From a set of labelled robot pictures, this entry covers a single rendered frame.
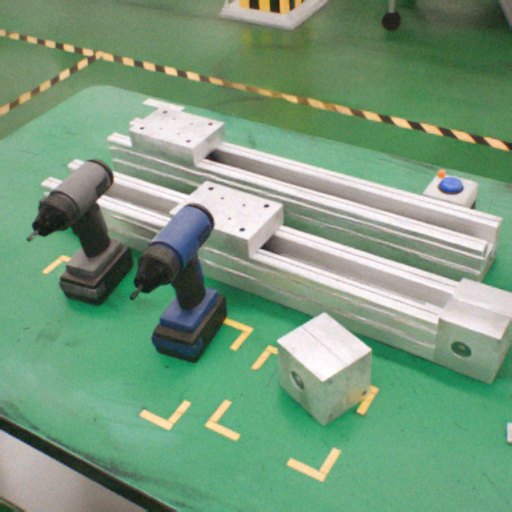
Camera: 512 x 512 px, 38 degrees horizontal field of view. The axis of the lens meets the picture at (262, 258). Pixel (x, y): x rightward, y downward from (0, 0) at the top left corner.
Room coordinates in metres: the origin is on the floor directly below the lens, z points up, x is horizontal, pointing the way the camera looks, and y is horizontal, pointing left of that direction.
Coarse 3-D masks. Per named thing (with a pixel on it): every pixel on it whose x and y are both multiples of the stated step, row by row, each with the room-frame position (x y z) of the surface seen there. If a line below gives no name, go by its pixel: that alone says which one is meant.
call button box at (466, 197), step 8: (432, 184) 1.15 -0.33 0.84; (464, 184) 1.14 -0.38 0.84; (472, 184) 1.14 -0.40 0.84; (424, 192) 1.13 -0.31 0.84; (432, 192) 1.12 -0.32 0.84; (440, 192) 1.12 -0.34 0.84; (448, 192) 1.12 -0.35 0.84; (456, 192) 1.11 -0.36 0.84; (464, 192) 1.12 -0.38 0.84; (472, 192) 1.12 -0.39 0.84; (440, 200) 1.10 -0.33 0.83; (448, 200) 1.10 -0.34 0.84; (456, 200) 1.09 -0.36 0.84; (464, 200) 1.09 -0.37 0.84; (472, 200) 1.12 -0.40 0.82; (472, 208) 1.13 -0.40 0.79
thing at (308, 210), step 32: (128, 160) 1.35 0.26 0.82; (160, 160) 1.30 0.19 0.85; (224, 160) 1.29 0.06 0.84; (256, 160) 1.25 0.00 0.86; (288, 160) 1.23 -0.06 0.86; (192, 192) 1.26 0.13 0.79; (256, 192) 1.17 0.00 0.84; (288, 192) 1.13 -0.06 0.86; (320, 192) 1.17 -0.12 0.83; (352, 192) 1.13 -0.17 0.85; (384, 192) 1.10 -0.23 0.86; (288, 224) 1.13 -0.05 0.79; (320, 224) 1.09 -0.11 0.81; (352, 224) 1.05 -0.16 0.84; (384, 224) 1.02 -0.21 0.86; (416, 224) 1.00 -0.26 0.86; (448, 224) 1.02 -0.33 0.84; (480, 224) 0.99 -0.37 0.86; (384, 256) 1.01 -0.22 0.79; (416, 256) 0.98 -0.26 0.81; (448, 256) 0.95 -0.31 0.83; (480, 256) 0.92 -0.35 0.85
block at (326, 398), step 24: (288, 336) 0.75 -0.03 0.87; (312, 336) 0.74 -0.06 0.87; (336, 336) 0.74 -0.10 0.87; (288, 360) 0.72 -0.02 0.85; (312, 360) 0.70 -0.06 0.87; (336, 360) 0.69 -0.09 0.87; (360, 360) 0.70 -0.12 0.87; (288, 384) 0.72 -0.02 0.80; (312, 384) 0.68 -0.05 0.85; (336, 384) 0.67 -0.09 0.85; (360, 384) 0.70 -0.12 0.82; (312, 408) 0.68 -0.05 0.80; (336, 408) 0.67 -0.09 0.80
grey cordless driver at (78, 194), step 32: (96, 160) 1.07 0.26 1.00; (64, 192) 0.98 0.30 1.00; (96, 192) 1.01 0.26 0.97; (32, 224) 0.93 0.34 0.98; (64, 224) 0.94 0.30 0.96; (96, 224) 1.01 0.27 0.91; (96, 256) 1.00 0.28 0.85; (128, 256) 1.04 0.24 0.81; (64, 288) 0.97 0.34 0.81; (96, 288) 0.95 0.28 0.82
